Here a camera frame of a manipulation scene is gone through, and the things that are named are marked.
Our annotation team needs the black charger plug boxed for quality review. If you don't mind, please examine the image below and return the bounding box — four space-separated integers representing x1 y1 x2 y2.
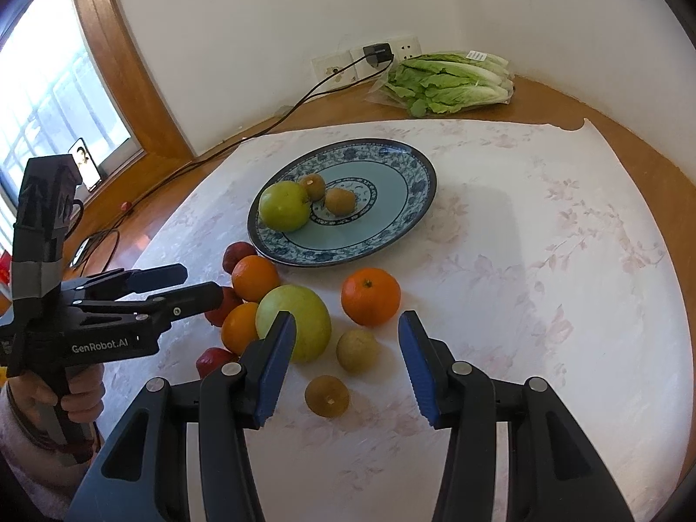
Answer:
363 42 393 70

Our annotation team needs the person's left forearm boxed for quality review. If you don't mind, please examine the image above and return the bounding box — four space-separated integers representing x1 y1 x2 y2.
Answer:
0 386 101 522

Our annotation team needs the small bright green apple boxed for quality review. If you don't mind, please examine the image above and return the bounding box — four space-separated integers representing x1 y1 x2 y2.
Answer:
258 181 312 232

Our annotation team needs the smartphone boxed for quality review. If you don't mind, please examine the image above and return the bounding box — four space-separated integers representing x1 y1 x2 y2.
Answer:
69 137 103 188

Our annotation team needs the white floral tablecloth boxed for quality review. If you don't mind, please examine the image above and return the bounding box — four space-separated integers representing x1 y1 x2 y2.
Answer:
90 118 683 522

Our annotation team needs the black charger cable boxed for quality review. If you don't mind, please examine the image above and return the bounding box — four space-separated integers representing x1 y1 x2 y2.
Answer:
122 60 393 215

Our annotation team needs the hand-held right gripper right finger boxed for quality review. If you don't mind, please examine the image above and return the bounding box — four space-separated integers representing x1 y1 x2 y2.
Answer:
398 310 634 522

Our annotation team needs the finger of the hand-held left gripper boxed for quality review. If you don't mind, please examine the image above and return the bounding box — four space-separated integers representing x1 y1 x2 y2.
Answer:
65 264 189 301
73 281 225 338

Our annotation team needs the white wall socket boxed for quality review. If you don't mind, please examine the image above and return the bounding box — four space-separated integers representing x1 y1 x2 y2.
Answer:
392 35 422 62
348 45 395 85
311 51 354 88

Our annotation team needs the wooden window frame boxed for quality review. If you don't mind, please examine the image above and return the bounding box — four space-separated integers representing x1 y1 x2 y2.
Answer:
65 0 195 197

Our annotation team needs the large pale green apple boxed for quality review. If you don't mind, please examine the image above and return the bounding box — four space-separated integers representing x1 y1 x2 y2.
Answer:
255 284 332 364

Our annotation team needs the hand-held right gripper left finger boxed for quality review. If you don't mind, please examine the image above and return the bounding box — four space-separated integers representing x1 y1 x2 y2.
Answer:
65 310 298 522

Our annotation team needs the small brown round fruit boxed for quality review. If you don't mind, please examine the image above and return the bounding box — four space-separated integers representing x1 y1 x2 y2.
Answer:
304 375 350 419
298 173 327 202
325 186 357 216
336 328 380 375

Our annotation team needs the blue patterned ceramic plate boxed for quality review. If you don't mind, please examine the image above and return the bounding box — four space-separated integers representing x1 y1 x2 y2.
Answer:
247 138 438 268

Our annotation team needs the small red fruit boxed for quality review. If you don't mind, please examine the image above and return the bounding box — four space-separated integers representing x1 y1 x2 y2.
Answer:
196 347 240 380
223 241 258 274
204 285 244 328

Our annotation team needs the person's left hand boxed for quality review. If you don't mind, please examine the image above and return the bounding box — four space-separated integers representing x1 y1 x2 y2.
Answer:
7 361 105 449

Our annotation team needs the bagged green lettuce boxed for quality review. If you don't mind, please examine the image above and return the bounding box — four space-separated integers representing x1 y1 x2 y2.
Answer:
365 50 515 119

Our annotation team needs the orange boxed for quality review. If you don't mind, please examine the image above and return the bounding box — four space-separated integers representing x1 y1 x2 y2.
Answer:
221 301 261 356
231 255 282 304
341 268 402 328

